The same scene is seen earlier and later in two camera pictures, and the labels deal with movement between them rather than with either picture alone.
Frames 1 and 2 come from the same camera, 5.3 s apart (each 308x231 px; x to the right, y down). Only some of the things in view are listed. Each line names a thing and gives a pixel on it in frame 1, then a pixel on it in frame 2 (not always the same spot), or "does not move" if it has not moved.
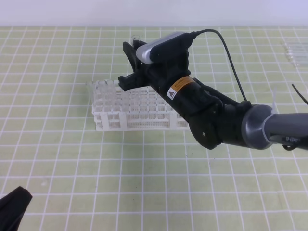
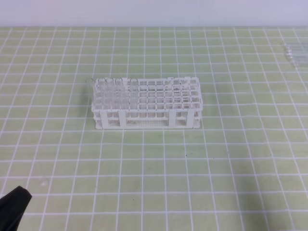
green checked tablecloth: x=79 y=179 does not move
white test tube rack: x=114 y=109 does not move
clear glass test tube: x=135 y=41 → x=134 y=95
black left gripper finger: x=12 y=207 does not move
